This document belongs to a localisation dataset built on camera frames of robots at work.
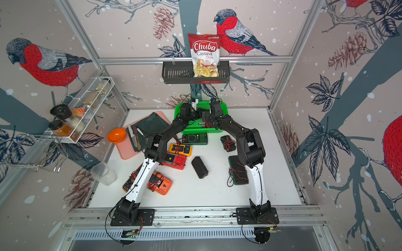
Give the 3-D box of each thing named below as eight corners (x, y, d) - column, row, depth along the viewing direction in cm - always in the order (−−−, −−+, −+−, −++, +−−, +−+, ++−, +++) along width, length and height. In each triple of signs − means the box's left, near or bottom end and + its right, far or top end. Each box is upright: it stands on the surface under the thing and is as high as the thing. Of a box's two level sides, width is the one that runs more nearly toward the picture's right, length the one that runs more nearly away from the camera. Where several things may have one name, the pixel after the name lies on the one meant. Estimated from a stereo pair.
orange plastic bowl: (106, 143, 100) (104, 141, 98) (112, 129, 107) (111, 127, 105) (122, 143, 100) (121, 141, 98) (128, 129, 107) (126, 127, 105)
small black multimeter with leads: (226, 153, 97) (227, 150, 94) (220, 139, 104) (220, 136, 101) (236, 150, 99) (237, 146, 96) (230, 136, 105) (230, 133, 102)
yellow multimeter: (167, 154, 97) (166, 151, 94) (170, 145, 101) (169, 142, 98) (190, 157, 95) (190, 154, 93) (192, 148, 99) (192, 145, 97)
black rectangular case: (199, 179, 87) (199, 176, 83) (190, 163, 93) (189, 159, 90) (208, 174, 89) (208, 171, 85) (199, 158, 95) (198, 155, 92)
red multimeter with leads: (163, 166, 92) (162, 163, 88) (168, 155, 96) (166, 151, 93) (183, 170, 90) (182, 167, 87) (186, 158, 95) (186, 155, 92)
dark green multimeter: (181, 145, 102) (181, 142, 99) (182, 136, 106) (182, 133, 104) (207, 145, 102) (207, 142, 99) (207, 136, 106) (207, 133, 104)
